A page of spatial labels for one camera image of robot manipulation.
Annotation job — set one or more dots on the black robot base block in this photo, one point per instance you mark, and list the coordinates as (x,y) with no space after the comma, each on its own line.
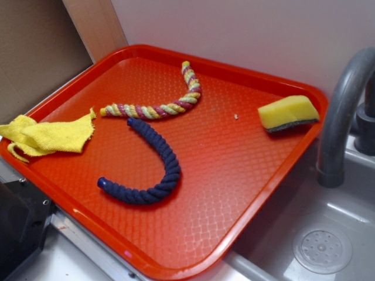
(25,218)

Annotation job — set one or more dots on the yellow cloth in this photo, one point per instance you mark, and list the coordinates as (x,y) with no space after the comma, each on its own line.
(33,139)

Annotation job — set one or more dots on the red plastic tray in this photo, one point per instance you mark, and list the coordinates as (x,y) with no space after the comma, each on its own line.
(229,167)

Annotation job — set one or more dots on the yellow sponge with grey pad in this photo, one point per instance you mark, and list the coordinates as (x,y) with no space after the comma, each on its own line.
(287,113)

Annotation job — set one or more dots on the grey faucet spout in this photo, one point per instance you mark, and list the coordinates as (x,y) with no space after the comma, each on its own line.
(340,118)

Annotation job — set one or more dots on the grey plastic sink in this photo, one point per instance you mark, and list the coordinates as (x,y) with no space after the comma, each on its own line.
(309,232)

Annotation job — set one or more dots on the wooden board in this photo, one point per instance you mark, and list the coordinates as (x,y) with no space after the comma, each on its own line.
(98,26)

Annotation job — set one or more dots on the dark faucet handle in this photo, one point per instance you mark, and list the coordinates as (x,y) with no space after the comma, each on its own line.
(364,142)

